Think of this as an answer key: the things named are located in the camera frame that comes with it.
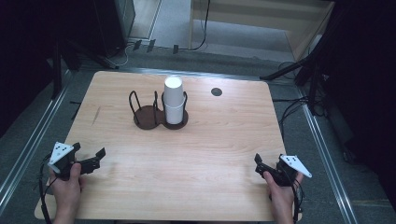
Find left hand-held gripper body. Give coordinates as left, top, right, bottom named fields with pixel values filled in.
left=48, top=142, right=82, bottom=182

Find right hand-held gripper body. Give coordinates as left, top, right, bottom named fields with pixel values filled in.
left=273, top=154, right=313, bottom=188

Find person's right hand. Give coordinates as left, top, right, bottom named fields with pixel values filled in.
left=262, top=171, right=304, bottom=218

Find person's left hand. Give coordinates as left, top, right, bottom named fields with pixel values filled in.
left=49, top=162, right=87, bottom=215

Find black metal stand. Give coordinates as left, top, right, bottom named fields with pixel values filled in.
left=260, top=18, right=347, bottom=117
left=46, top=34, right=120, bottom=101

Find white paper cup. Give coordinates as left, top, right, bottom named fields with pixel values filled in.
left=163, top=102, right=186, bottom=126
left=163, top=76, right=185, bottom=108

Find black cabinet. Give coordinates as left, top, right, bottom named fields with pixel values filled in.
left=92, top=0, right=137, bottom=59

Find light wooden shelf unit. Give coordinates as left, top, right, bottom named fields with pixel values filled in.
left=188, top=0, right=336, bottom=63

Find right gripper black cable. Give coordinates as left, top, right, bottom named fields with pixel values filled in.
left=281, top=161, right=306, bottom=224

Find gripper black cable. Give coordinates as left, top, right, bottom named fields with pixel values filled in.
left=36, top=153, right=59, bottom=224
left=281, top=161, right=306, bottom=224

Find metal floor rail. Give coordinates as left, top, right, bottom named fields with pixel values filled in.
left=297, top=88, right=360, bottom=224
left=120, top=66, right=269, bottom=82
left=0, top=68, right=73, bottom=216

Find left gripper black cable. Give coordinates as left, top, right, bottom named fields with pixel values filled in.
left=36, top=153, right=59, bottom=224

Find black floor cables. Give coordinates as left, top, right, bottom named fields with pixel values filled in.
left=271, top=60, right=316, bottom=143

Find black wire cup holder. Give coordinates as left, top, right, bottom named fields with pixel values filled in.
left=128, top=90, right=190, bottom=131

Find white floor cable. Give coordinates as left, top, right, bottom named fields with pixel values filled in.
left=106, top=41, right=136, bottom=68

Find black hanging cable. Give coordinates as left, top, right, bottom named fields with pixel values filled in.
left=186, top=0, right=212, bottom=51

